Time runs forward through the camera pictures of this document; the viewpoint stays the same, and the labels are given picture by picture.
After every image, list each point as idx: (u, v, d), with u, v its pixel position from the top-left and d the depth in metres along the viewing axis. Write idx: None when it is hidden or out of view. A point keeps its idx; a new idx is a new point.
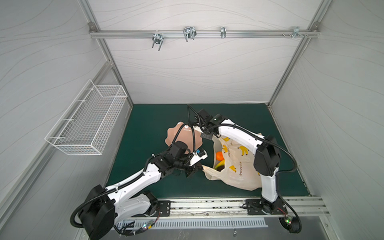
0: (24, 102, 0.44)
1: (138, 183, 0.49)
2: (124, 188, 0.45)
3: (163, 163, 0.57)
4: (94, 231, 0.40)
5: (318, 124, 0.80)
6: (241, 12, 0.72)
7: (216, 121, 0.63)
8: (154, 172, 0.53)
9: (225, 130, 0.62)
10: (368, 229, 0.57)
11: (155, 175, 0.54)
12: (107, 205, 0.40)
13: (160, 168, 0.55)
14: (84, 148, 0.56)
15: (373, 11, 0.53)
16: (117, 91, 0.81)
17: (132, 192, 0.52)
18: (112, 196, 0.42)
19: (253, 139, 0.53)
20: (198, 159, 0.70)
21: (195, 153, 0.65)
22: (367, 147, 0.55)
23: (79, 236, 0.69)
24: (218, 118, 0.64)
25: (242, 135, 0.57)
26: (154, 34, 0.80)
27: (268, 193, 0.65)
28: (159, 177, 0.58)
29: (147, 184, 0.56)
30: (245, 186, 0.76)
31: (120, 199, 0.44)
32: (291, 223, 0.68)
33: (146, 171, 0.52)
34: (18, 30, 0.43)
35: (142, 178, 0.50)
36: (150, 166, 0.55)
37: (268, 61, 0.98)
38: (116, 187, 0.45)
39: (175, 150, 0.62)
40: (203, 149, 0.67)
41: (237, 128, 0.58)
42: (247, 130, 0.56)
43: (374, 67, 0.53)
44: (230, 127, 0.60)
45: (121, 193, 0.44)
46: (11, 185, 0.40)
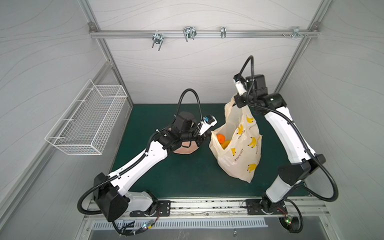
0: (24, 102, 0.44)
1: (141, 165, 0.45)
2: (127, 173, 0.43)
3: (168, 138, 0.52)
4: (108, 214, 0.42)
5: (318, 124, 0.79)
6: (241, 12, 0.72)
7: (272, 103, 0.49)
8: (158, 151, 0.49)
9: (274, 120, 0.51)
10: (368, 229, 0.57)
11: (159, 154, 0.50)
12: (111, 191, 0.39)
13: (166, 144, 0.50)
14: (84, 148, 0.57)
15: (373, 11, 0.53)
16: (117, 91, 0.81)
17: (138, 174, 0.46)
18: (115, 182, 0.41)
19: (301, 150, 0.44)
20: (208, 127, 0.63)
21: (203, 121, 0.66)
22: (368, 147, 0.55)
23: (79, 236, 0.69)
24: (276, 99, 0.49)
25: (293, 139, 0.46)
26: (154, 34, 0.80)
27: (273, 192, 0.64)
28: (165, 154, 0.52)
29: (152, 164, 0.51)
30: (231, 170, 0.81)
31: (126, 185, 0.42)
32: (291, 223, 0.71)
33: (149, 150, 0.48)
34: (19, 30, 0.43)
35: (145, 159, 0.46)
36: (154, 143, 0.50)
37: (268, 61, 0.98)
38: (118, 174, 0.42)
39: (180, 123, 0.54)
40: (212, 115, 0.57)
41: (291, 128, 0.46)
42: (302, 137, 0.46)
43: (374, 67, 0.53)
44: (283, 120, 0.47)
45: (125, 179, 0.42)
46: (11, 185, 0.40)
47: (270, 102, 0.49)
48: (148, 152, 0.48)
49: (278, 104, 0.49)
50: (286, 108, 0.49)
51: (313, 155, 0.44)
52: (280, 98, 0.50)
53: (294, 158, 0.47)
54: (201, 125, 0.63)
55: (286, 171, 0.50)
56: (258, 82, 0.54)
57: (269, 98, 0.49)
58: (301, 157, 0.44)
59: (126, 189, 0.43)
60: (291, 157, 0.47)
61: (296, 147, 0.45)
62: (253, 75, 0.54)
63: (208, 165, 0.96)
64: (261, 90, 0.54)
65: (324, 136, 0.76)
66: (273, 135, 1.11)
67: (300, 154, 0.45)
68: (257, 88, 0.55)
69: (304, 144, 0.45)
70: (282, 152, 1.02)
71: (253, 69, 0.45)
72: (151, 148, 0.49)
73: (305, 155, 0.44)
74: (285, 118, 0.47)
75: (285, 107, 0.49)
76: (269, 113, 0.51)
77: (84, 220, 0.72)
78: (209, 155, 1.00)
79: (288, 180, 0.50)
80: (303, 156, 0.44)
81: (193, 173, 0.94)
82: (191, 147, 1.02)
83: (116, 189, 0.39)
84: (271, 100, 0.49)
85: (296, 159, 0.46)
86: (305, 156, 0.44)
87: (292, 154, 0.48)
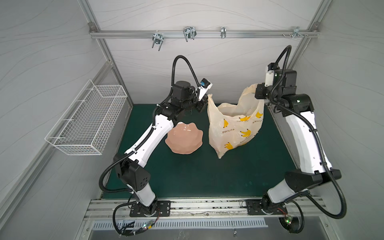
0: (23, 102, 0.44)
1: (153, 138, 0.48)
2: (141, 146, 0.46)
3: (170, 110, 0.53)
4: (136, 185, 0.47)
5: (319, 124, 0.79)
6: (241, 12, 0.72)
7: (297, 105, 0.44)
8: (163, 122, 0.50)
9: (296, 124, 0.46)
10: (368, 229, 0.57)
11: (166, 125, 0.51)
12: (133, 164, 0.42)
13: (170, 115, 0.52)
14: (84, 148, 0.56)
15: (373, 11, 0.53)
16: (117, 91, 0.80)
17: (151, 147, 0.48)
18: (134, 157, 0.44)
19: (316, 162, 0.42)
20: (205, 91, 0.64)
21: (200, 86, 0.66)
22: (367, 147, 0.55)
23: (78, 236, 0.69)
24: (303, 102, 0.44)
25: (310, 148, 0.43)
26: (154, 34, 0.80)
27: (275, 195, 0.64)
28: (171, 124, 0.53)
29: (162, 136, 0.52)
30: (214, 140, 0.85)
31: (143, 157, 0.45)
32: (291, 223, 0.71)
33: (155, 124, 0.50)
34: (19, 30, 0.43)
35: (155, 132, 0.48)
36: (158, 117, 0.51)
37: (268, 61, 0.98)
38: (134, 149, 0.45)
39: (178, 92, 0.55)
40: (207, 80, 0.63)
41: (312, 136, 0.43)
42: (321, 147, 0.42)
43: (374, 67, 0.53)
44: (305, 126, 0.43)
45: (141, 152, 0.45)
46: (12, 185, 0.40)
47: (295, 104, 0.44)
48: (155, 125, 0.50)
49: (304, 107, 0.44)
50: (312, 113, 0.44)
51: (328, 170, 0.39)
52: (308, 101, 0.45)
53: (305, 167, 0.45)
54: (199, 90, 0.64)
55: (294, 177, 0.48)
56: (287, 78, 0.48)
57: (295, 99, 0.44)
58: (314, 168, 0.42)
59: (144, 162, 0.46)
60: (303, 166, 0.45)
61: (313, 157, 0.42)
62: (283, 71, 0.48)
63: (208, 165, 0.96)
64: (288, 88, 0.48)
65: (324, 136, 0.76)
66: (273, 135, 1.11)
67: (314, 166, 0.42)
68: (285, 86, 0.48)
69: (321, 157, 0.42)
70: (282, 152, 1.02)
71: (286, 63, 0.49)
72: (156, 121, 0.51)
73: (319, 168, 0.41)
74: (308, 124, 0.43)
75: (311, 112, 0.44)
76: (291, 116, 0.47)
77: (84, 220, 0.72)
78: (209, 155, 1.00)
79: (295, 187, 0.48)
80: (317, 168, 0.41)
81: (193, 173, 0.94)
82: (190, 147, 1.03)
83: (136, 163, 0.43)
84: (297, 101, 0.44)
85: (308, 169, 0.44)
86: (319, 168, 0.41)
87: (305, 163, 0.45)
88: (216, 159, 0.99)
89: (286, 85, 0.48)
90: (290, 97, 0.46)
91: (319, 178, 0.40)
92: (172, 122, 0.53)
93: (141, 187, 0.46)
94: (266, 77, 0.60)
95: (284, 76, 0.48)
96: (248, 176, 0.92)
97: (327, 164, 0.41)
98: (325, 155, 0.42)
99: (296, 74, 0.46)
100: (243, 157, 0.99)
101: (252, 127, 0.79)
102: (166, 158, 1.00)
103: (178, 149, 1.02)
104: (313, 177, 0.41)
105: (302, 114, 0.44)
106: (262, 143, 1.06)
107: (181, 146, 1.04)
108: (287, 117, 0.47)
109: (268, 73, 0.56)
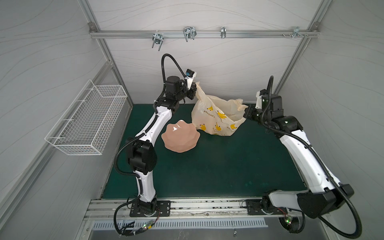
0: (23, 102, 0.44)
1: (158, 123, 0.55)
2: (150, 130, 0.53)
3: (168, 102, 0.62)
4: (147, 165, 0.52)
5: (319, 124, 0.79)
6: (240, 12, 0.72)
7: (287, 125, 0.48)
8: (165, 111, 0.59)
9: (290, 143, 0.49)
10: (368, 230, 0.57)
11: (166, 114, 0.59)
12: (145, 143, 0.49)
13: (168, 106, 0.61)
14: (84, 148, 0.56)
15: (373, 11, 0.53)
16: (117, 91, 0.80)
17: (158, 131, 0.55)
18: (144, 138, 0.51)
19: (323, 178, 0.40)
20: (191, 79, 0.73)
21: (186, 76, 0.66)
22: (368, 147, 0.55)
23: (79, 236, 0.69)
24: (291, 122, 0.48)
25: (312, 164, 0.43)
26: (154, 34, 0.80)
27: (277, 197, 0.63)
28: (171, 113, 0.62)
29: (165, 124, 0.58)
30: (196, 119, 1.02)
31: (153, 138, 0.51)
32: (291, 223, 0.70)
33: (159, 112, 0.58)
34: (18, 30, 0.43)
35: (159, 118, 0.56)
36: (159, 107, 0.60)
37: (268, 61, 0.98)
38: (144, 131, 0.52)
39: (171, 87, 0.64)
40: (191, 69, 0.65)
41: (309, 152, 0.44)
42: (321, 162, 0.42)
43: (375, 67, 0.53)
44: (300, 144, 0.45)
45: (150, 134, 0.51)
46: (11, 185, 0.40)
47: (284, 125, 0.48)
48: (158, 113, 0.58)
49: (293, 127, 0.47)
50: (302, 132, 0.47)
51: (337, 185, 0.39)
52: (296, 121, 0.49)
53: (314, 186, 0.43)
54: (186, 80, 0.73)
55: (308, 201, 0.44)
56: (274, 103, 0.53)
57: (284, 121, 0.49)
58: (323, 185, 0.40)
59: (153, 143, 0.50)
60: (311, 185, 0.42)
61: (317, 174, 0.42)
62: (270, 97, 0.53)
63: (208, 165, 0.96)
64: (276, 111, 0.53)
65: (324, 136, 0.76)
66: (273, 135, 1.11)
67: (321, 182, 0.40)
68: (273, 109, 0.54)
69: (325, 172, 0.41)
70: (282, 152, 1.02)
71: (271, 90, 0.54)
72: (159, 111, 0.59)
73: (328, 185, 0.39)
74: (302, 141, 0.45)
75: (301, 131, 0.47)
76: (284, 135, 0.50)
77: (84, 220, 0.72)
78: (209, 156, 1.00)
79: (311, 212, 0.44)
80: (326, 184, 0.39)
81: (193, 173, 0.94)
82: (190, 141, 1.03)
83: (148, 142, 0.49)
84: (285, 122, 0.48)
85: (317, 188, 0.42)
86: (328, 185, 0.39)
87: (312, 182, 0.43)
88: (216, 159, 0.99)
89: (274, 109, 0.52)
90: (278, 119, 0.50)
91: (332, 197, 0.38)
92: (172, 113, 0.63)
93: (151, 167, 0.53)
94: (258, 100, 0.64)
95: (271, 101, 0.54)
96: (247, 176, 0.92)
97: (334, 179, 0.40)
98: (328, 170, 0.41)
99: (281, 99, 0.51)
100: (243, 157, 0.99)
101: (224, 127, 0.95)
102: (165, 158, 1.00)
103: (181, 149, 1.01)
104: (325, 196, 0.38)
105: (293, 132, 0.47)
106: (262, 144, 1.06)
107: (183, 145, 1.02)
108: (281, 138, 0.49)
109: (259, 98, 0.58)
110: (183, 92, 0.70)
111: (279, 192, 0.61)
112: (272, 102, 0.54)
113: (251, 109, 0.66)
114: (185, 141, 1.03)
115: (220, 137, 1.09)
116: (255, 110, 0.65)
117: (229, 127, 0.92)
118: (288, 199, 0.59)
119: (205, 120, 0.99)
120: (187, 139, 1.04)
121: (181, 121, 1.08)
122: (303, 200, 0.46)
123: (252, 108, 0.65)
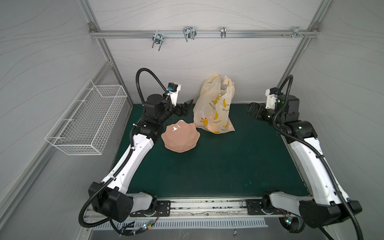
0: (23, 102, 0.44)
1: (132, 160, 0.45)
2: (121, 172, 0.42)
3: (149, 127, 0.52)
4: (119, 215, 0.41)
5: (318, 123, 0.79)
6: (241, 12, 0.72)
7: (300, 131, 0.45)
8: (143, 141, 0.48)
9: (299, 151, 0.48)
10: (368, 229, 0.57)
11: (146, 144, 0.49)
12: (113, 193, 0.38)
13: (149, 133, 0.50)
14: (84, 148, 0.56)
15: (373, 11, 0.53)
16: (117, 91, 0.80)
17: (131, 171, 0.45)
18: (113, 185, 0.40)
19: (331, 191, 0.39)
20: (175, 95, 0.62)
21: (170, 92, 0.62)
22: (368, 147, 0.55)
23: (79, 236, 0.69)
24: (305, 128, 0.46)
25: (321, 175, 0.41)
26: (154, 34, 0.80)
27: (277, 197, 0.63)
28: (151, 142, 0.51)
29: (143, 155, 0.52)
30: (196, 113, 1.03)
31: (124, 183, 0.41)
32: (291, 223, 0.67)
33: (135, 144, 0.48)
34: (19, 30, 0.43)
35: (134, 153, 0.46)
36: (136, 137, 0.49)
37: (268, 61, 0.98)
38: (113, 176, 0.41)
39: (152, 109, 0.52)
40: (173, 84, 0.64)
41: (319, 162, 0.42)
42: (332, 175, 0.40)
43: (374, 67, 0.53)
44: (311, 152, 0.43)
45: (120, 177, 0.41)
46: (11, 185, 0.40)
47: (297, 130, 0.46)
48: (134, 146, 0.47)
49: (307, 134, 0.45)
50: (316, 139, 0.44)
51: (344, 200, 0.38)
52: (310, 127, 0.46)
53: (320, 198, 0.41)
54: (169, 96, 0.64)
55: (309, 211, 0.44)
56: (290, 105, 0.49)
57: (298, 126, 0.46)
58: (329, 198, 0.38)
59: (125, 188, 0.42)
60: (317, 196, 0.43)
61: (325, 185, 0.40)
62: (286, 98, 0.50)
63: (208, 165, 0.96)
64: (291, 114, 0.50)
65: (324, 136, 0.76)
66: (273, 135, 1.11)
67: (328, 195, 0.39)
68: (287, 112, 0.50)
69: (334, 185, 0.39)
70: (282, 152, 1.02)
71: (288, 93, 0.49)
72: (135, 142, 0.48)
73: (335, 198, 0.38)
74: (313, 150, 0.43)
75: (314, 138, 0.44)
76: (296, 142, 0.47)
77: None
78: (209, 156, 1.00)
79: (312, 222, 0.43)
80: (333, 198, 0.38)
81: (193, 173, 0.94)
82: (190, 141, 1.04)
83: (117, 190, 0.39)
84: (299, 128, 0.46)
85: (323, 200, 0.40)
86: (334, 199, 0.38)
87: (319, 193, 0.42)
88: (216, 159, 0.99)
89: (289, 111, 0.49)
90: (292, 123, 0.47)
91: (337, 211, 0.36)
92: (152, 140, 0.51)
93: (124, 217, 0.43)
94: (268, 99, 0.60)
95: (287, 103, 0.50)
96: (248, 176, 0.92)
97: (343, 194, 0.38)
98: (337, 183, 0.39)
99: (299, 102, 0.48)
100: (243, 157, 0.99)
101: (221, 114, 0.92)
102: (166, 158, 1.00)
103: (181, 149, 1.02)
104: (330, 209, 0.37)
105: (306, 139, 0.44)
106: (262, 144, 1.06)
107: (183, 144, 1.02)
108: (291, 143, 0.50)
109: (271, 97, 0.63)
110: (169, 110, 0.59)
111: (283, 194, 0.60)
112: (288, 104, 0.50)
113: (261, 110, 0.62)
114: (186, 141, 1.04)
115: (220, 137, 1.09)
116: (266, 111, 0.61)
117: (225, 109, 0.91)
118: (287, 199, 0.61)
119: (203, 113, 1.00)
120: (188, 139, 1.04)
121: (181, 121, 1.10)
122: (304, 209, 0.46)
123: (263, 108, 0.62)
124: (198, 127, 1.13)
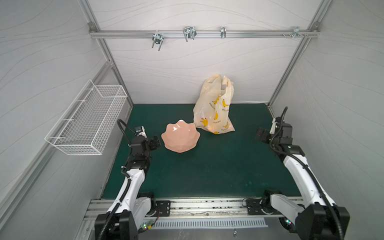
0: (24, 102, 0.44)
1: (132, 188, 0.49)
2: (125, 197, 0.46)
3: (138, 162, 0.60)
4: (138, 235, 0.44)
5: (318, 124, 0.79)
6: (241, 12, 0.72)
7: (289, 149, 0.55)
8: (138, 172, 0.55)
9: (291, 165, 0.54)
10: (368, 229, 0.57)
11: (140, 174, 0.55)
12: (123, 214, 0.40)
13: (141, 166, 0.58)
14: (84, 148, 0.57)
15: (373, 11, 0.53)
16: (117, 91, 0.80)
17: (133, 198, 0.47)
18: (121, 209, 0.42)
19: (316, 195, 0.42)
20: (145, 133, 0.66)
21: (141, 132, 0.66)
22: (368, 147, 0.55)
23: (78, 236, 0.69)
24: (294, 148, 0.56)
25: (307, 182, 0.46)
26: (154, 34, 0.80)
27: (278, 199, 0.62)
28: (144, 173, 0.58)
29: (140, 185, 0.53)
30: (196, 113, 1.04)
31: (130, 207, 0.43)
32: (291, 223, 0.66)
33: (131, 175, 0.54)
34: (19, 30, 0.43)
35: (131, 183, 0.50)
36: (130, 171, 0.56)
37: (268, 61, 0.98)
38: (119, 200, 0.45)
39: (138, 146, 0.62)
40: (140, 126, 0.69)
41: (306, 172, 0.48)
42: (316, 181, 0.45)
43: (374, 67, 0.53)
44: (299, 164, 0.50)
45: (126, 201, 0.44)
46: (11, 185, 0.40)
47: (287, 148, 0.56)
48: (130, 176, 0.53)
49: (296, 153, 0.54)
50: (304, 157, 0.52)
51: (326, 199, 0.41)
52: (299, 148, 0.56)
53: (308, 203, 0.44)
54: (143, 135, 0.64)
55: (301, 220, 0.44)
56: (284, 130, 0.61)
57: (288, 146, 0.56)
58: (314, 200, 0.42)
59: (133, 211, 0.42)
60: (306, 202, 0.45)
61: (310, 189, 0.44)
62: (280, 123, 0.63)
63: (208, 165, 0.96)
64: (285, 137, 0.61)
65: (324, 136, 0.76)
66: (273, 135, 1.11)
67: (313, 197, 0.42)
68: (282, 136, 0.61)
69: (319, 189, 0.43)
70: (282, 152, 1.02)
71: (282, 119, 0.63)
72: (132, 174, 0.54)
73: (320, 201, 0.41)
74: (299, 161, 0.51)
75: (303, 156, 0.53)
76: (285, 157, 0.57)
77: (84, 220, 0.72)
78: (209, 156, 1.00)
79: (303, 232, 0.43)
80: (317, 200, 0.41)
81: (193, 173, 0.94)
82: (190, 141, 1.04)
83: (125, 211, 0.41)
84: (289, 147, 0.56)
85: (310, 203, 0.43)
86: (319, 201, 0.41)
87: (307, 199, 0.45)
88: (216, 159, 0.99)
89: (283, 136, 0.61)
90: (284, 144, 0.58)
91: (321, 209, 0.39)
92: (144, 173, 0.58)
93: None
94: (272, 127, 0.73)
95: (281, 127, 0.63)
96: (248, 176, 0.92)
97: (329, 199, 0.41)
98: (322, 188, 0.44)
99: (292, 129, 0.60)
100: (243, 158, 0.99)
101: (221, 114, 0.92)
102: (165, 158, 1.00)
103: (181, 149, 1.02)
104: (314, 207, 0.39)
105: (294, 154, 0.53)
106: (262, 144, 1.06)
107: (183, 144, 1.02)
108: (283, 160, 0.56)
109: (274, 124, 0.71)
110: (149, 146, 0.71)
111: (285, 198, 0.59)
112: (282, 129, 0.62)
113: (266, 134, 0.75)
114: (187, 142, 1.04)
115: (220, 138, 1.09)
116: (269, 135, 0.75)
117: (225, 109, 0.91)
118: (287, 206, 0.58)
119: (203, 114, 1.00)
120: (189, 139, 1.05)
121: (181, 121, 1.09)
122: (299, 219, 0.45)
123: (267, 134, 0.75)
124: (198, 127, 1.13)
